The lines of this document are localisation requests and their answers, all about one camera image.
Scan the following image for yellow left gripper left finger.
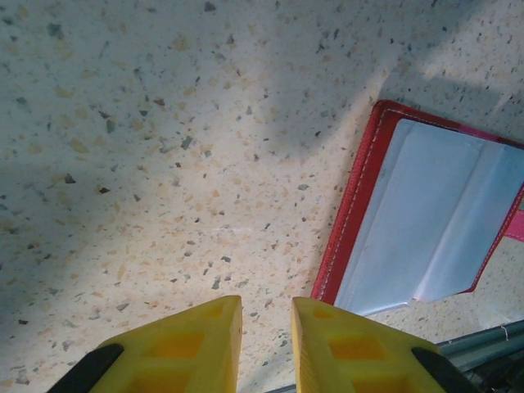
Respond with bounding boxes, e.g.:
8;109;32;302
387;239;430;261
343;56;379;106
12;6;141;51
47;295;242;393

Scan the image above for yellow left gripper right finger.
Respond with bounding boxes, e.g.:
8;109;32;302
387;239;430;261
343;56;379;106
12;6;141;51
291;296;480;393

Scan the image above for aluminium table frame rail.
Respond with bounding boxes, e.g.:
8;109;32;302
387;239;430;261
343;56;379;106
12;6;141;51
433;323;524;393

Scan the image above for red leather card holder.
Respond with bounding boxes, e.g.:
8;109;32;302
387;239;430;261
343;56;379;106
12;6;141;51
310;99;524;317

